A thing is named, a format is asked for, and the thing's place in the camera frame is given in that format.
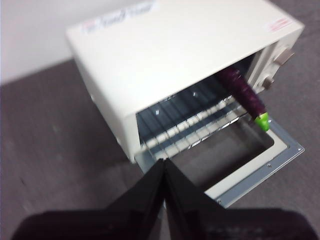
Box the white toaster oven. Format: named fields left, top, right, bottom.
left=65, top=0, right=306, bottom=208

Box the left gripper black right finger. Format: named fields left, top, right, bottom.
left=165, top=159, right=318, bottom=240

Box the metal wire oven rack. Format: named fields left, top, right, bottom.
left=139, top=94, right=251, bottom=161

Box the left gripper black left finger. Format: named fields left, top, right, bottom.
left=13, top=159, right=165, bottom=240

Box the beige oven knob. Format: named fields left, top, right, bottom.
left=273, top=48, right=296, bottom=66
left=262, top=77, right=276, bottom=90

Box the purple eggplant green stem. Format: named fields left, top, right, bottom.
left=218, top=68, right=271, bottom=132

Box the glass oven door beige handle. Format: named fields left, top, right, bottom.
left=134, top=119, right=306, bottom=208

